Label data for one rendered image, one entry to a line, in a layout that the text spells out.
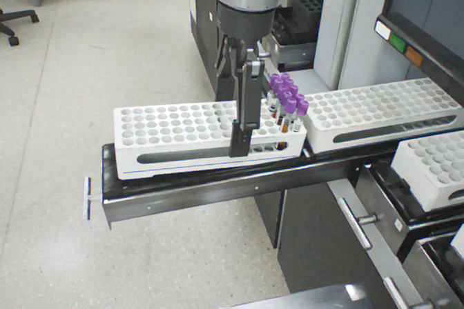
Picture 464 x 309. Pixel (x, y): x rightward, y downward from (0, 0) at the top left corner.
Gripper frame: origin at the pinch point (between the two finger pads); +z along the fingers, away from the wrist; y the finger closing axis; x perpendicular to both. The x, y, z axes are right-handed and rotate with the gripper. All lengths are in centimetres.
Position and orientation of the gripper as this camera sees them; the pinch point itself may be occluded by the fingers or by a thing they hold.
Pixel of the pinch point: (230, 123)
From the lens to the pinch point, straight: 64.0
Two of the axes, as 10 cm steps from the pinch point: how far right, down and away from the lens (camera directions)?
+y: 2.3, 6.3, -7.4
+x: 9.7, -0.7, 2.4
